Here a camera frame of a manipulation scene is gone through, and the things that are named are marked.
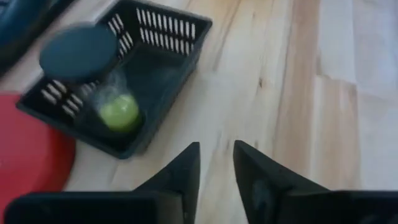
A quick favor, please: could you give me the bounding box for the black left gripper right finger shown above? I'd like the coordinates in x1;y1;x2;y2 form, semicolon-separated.
233;139;398;224

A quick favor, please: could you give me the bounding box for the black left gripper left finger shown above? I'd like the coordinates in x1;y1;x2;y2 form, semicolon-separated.
4;141;201;224

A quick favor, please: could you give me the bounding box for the black-lidded jar green base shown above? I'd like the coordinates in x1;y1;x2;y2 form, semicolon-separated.
39;23;144;133

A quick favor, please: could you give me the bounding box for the black plastic basket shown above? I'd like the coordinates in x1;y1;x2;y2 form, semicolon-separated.
16;0;214;160

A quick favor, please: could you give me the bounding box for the red desk lamp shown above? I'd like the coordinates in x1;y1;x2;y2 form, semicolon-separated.
0;91;76;215

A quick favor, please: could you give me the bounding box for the black aluminium table frame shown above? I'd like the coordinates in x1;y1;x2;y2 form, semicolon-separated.
0;0;75;77

